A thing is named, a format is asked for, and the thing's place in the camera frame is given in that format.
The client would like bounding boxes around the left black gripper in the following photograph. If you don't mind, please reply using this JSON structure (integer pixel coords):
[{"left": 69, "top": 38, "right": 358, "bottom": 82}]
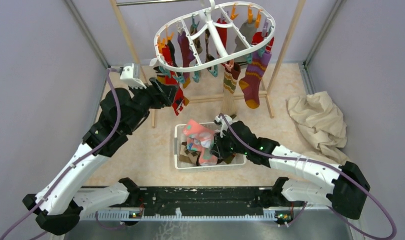
[{"left": 124, "top": 76, "right": 180, "bottom": 133}]

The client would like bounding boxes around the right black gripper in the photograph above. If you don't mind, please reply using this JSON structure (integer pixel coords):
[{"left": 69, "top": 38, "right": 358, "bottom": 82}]
[{"left": 210, "top": 128, "right": 249, "bottom": 160}]

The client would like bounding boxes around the white perforated plastic basket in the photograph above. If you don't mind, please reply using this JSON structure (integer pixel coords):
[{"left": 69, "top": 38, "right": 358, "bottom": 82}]
[{"left": 173, "top": 123, "right": 248, "bottom": 171}]

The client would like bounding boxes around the pink green patterned sock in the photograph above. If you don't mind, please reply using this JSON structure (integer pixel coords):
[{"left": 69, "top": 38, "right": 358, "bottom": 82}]
[{"left": 182, "top": 119, "right": 216, "bottom": 149}]

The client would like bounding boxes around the red white patterned sock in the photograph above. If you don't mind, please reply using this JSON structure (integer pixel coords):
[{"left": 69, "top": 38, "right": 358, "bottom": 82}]
[{"left": 251, "top": 31, "right": 275, "bottom": 53}]

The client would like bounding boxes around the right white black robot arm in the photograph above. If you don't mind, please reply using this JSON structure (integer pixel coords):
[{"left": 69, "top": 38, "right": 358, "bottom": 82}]
[{"left": 211, "top": 115, "right": 371, "bottom": 220}]

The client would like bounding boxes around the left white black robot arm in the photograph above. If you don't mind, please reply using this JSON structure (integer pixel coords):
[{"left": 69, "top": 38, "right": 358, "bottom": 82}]
[{"left": 23, "top": 78, "right": 180, "bottom": 236}]

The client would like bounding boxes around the white oval clip hanger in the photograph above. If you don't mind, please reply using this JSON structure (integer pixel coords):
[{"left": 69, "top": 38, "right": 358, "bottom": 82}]
[{"left": 150, "top": 0, "right": 276, "bottom": 73}]

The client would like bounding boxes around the red snowflake sock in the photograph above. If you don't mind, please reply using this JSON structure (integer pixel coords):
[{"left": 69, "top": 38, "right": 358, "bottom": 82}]
[{"left": 162, "top": 40, "right": 190, "bottom": 116}]

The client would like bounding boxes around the maroon sock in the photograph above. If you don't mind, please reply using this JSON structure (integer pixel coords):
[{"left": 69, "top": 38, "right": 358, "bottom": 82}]
[{"left": 178, "top": 31, "right": 196, "bottom": 89}]

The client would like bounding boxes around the beige striped ribbed sock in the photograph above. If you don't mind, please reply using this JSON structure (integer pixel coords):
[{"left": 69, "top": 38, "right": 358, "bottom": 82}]
[{"left": 220, "top": 60, "right": 241, "bottom": 119}]

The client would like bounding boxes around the purple striped sock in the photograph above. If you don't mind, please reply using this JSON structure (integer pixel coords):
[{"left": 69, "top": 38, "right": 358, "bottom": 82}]
[{"left": 239, "top": 51, "right": 272, "bottom": 109}]

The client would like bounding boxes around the cream crumpled cloth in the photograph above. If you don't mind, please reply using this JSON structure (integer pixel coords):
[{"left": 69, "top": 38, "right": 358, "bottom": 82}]
[{"left": 287, "top": 91, "right": 352, "bottom": 165}]

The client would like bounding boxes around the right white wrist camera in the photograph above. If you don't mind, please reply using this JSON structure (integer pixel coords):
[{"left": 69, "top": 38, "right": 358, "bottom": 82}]
[{"left": 214, "top": 113, "right": 233, "bottom": 138}]

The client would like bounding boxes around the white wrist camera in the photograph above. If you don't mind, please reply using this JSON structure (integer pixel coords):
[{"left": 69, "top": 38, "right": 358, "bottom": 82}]
[
  {"left": 214, "top": 113, "right": 233, "bottom": 138},
  {"left": 120, "top": 63, "right": 147, "bottom": 90}
]

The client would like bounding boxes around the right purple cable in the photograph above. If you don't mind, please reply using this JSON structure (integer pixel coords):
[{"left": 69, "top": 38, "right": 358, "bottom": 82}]
[{"left": 219, "top": 114, "right": 398, "bottom": 240}]

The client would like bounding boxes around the purple cable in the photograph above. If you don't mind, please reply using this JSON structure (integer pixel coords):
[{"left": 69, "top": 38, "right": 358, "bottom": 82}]
[
  {"left": 219, "top": 114, "right": 398, "bottom": 240},
  {"left": 0, "top": 67, "right": 124, "bottom": 240}
]

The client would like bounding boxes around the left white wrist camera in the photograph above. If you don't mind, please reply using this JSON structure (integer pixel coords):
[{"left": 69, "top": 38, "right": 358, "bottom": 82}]
[{"left": 120, "top": 63, "right": 147, "bottom": 90}]

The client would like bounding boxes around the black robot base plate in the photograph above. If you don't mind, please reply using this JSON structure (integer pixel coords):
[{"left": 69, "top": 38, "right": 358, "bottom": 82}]
[{"left": 108, "top": 186, "right": 306, "bottom": 218}]

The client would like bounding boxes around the aluminium rail front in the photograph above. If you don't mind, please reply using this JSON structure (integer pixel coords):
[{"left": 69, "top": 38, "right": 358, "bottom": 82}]
[{"left": 58, "top": 187, "right": 360, "bottom": 222}]

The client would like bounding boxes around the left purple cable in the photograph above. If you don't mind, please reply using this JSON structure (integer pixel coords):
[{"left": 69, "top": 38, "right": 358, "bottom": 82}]
[{"left": 0, "top": 67, "right": 124, "bottom": 240}]

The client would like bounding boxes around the wooden rack frame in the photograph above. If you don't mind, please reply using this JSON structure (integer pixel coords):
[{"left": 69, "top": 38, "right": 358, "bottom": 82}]
[{"left": 110, "top": 0, "right": 306, "bottom": 119}]

